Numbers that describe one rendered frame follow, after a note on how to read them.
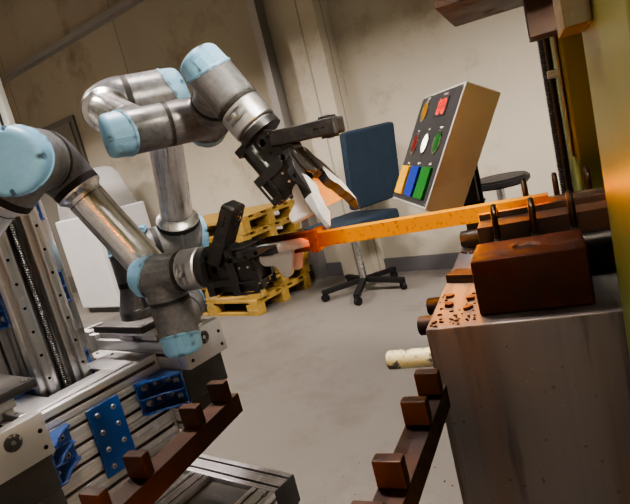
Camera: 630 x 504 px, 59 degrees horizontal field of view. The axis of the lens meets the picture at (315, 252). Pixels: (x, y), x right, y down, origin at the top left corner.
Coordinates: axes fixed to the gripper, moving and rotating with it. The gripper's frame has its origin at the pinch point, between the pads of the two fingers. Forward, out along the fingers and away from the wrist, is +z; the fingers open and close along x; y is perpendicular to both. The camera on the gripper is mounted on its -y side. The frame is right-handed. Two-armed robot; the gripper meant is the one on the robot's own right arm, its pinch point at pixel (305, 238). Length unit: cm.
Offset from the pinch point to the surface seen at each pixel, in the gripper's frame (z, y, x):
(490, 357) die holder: 28.4, 12.9, 22.1
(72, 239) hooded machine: -412, 21, -353
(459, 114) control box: 22.6, -13.6, -41.2
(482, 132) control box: 26, -9, -43
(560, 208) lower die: 38.0, 1.0, 3.6
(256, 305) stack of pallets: -176, 93, -278
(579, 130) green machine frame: 42.9, -6.9, -18.3
